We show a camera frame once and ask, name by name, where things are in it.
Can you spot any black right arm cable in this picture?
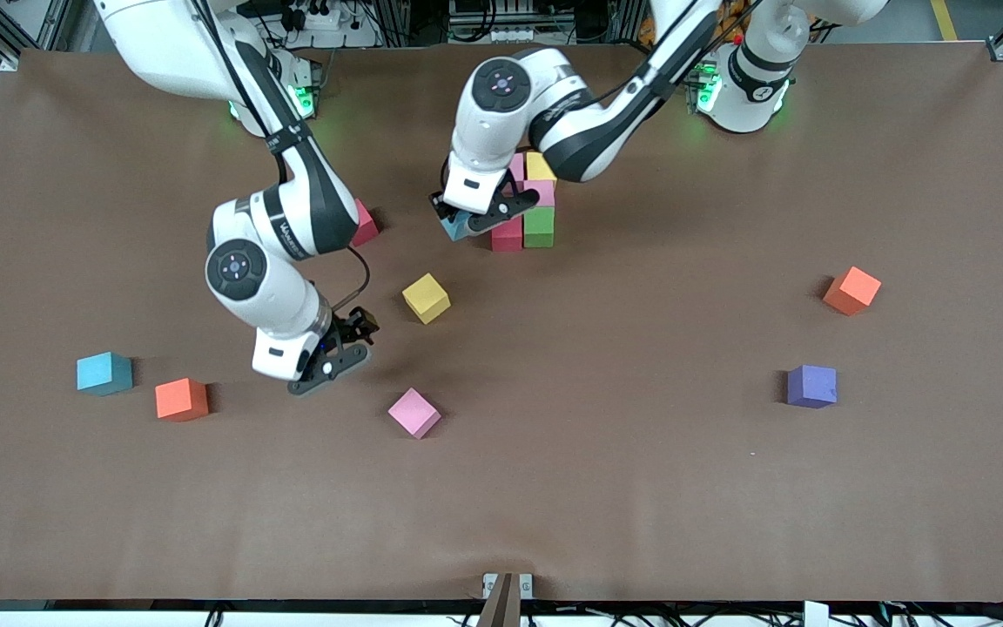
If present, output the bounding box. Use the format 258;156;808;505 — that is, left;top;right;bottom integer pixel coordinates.
197;0;372;314

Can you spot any purple foam cube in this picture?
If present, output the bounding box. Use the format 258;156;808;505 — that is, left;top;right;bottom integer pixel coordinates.
786;364;838;409

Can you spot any green foam cube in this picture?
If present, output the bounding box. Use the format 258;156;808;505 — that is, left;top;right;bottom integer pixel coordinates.
524;206;555;249

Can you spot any metal clamp bracket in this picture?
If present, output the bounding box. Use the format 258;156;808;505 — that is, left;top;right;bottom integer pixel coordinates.
481;572;535;602

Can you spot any light blue foam cube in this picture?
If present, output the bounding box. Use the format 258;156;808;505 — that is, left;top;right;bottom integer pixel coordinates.
77;351;134;397
441;209;478;243

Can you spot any brown table cover sheet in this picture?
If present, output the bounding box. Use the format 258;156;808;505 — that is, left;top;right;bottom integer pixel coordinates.
0;42;1003;603

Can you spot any orange foam cube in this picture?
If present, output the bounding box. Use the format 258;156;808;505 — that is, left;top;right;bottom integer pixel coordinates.
155;377;210;423
822;266;883;317

